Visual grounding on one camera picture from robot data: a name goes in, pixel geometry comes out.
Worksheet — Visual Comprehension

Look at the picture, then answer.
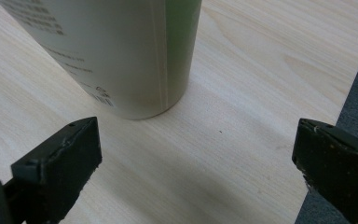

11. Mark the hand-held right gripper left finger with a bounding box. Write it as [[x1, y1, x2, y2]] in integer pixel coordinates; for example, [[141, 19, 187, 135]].
[[3, 117, 103, 224]]

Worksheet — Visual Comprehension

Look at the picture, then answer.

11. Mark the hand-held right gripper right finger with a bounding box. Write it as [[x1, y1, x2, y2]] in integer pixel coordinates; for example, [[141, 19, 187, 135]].
[[292, 118, 358, 224]]

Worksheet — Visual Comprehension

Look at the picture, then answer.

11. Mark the green pump bottle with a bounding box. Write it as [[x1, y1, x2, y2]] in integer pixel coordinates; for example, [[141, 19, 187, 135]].
[[0, 0, 203, 120]]

